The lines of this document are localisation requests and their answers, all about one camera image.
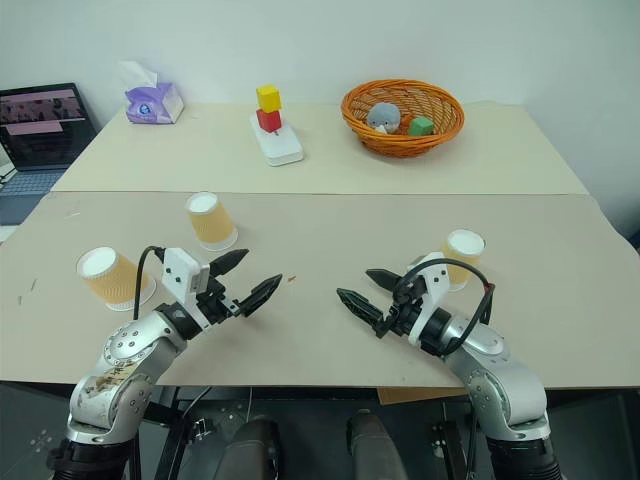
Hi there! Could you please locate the white rectangular box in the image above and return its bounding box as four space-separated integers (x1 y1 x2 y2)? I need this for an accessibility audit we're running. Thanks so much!
249 112 305 168

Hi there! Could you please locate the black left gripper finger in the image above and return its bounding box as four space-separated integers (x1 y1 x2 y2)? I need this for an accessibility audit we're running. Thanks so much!
234 273 284 318
208 248 250 276

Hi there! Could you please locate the purple tissue box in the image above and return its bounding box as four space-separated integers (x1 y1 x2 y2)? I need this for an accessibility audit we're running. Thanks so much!
118 60 185 125

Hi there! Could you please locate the dark rounded robot leg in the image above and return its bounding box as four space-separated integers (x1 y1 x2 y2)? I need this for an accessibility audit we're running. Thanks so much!
346 409 409 480
212 417 281 480

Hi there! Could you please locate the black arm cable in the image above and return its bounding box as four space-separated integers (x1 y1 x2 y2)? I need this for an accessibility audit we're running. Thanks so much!
391 264 496 355
132 246 166 320

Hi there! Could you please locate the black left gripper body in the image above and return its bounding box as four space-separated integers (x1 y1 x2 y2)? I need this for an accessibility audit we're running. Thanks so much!
195 275 241 327

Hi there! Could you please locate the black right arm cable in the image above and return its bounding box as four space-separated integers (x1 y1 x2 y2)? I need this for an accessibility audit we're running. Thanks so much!
391 264 496 355

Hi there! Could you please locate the orange wicker basket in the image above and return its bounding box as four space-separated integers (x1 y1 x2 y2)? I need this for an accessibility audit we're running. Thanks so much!
341 79 466 159

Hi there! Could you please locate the yellow cube block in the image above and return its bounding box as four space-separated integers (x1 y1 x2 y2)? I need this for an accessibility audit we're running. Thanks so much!
255 84 282 113

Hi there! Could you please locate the grey plush toy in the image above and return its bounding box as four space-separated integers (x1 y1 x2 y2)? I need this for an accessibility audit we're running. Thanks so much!
367 103 403 135

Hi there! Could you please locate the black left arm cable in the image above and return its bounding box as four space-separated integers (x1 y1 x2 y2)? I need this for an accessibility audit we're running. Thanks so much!
132 246 166 320

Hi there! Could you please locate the red cube block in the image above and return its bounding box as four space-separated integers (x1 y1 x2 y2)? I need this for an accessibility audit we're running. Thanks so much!
255 108 283 134

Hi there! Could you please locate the brown ribbed paper cup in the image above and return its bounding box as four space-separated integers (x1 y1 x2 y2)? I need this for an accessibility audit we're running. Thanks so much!
184 191 239 252
439 229 486 293
76 246 157 313

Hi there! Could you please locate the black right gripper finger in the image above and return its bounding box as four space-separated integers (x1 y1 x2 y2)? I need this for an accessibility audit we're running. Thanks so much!
365 268 405 293
336 287 387 325

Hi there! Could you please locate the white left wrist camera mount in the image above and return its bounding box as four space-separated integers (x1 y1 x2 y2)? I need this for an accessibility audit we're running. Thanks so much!
161 247 211 332

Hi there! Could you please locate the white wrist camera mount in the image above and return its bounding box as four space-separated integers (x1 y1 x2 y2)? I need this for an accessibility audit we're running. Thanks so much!
161 247 211 332
407 252 450 346

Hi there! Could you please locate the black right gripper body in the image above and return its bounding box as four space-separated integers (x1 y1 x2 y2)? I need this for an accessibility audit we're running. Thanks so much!
375 288 419 339

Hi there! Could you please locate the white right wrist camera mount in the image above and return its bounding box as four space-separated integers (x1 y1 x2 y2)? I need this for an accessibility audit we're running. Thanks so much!
407 252 450 346

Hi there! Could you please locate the open laptop computer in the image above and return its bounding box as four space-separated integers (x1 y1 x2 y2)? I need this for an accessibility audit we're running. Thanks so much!
0 82 98 229

